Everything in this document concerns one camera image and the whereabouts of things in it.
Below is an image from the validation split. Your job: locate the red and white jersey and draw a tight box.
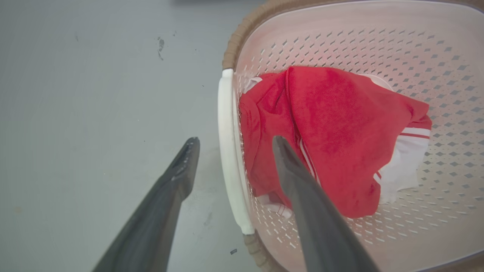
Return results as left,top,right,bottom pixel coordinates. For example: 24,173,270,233
239,66,432,219

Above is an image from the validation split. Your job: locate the white perforated plastic laundry basket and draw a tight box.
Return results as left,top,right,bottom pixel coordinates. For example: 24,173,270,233
217,0,484,272

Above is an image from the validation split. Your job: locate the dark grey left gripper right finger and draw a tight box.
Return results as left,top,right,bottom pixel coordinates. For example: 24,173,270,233
272,136,380,272

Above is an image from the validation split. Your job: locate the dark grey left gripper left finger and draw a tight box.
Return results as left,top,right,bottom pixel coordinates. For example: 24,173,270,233
92,137,200,272

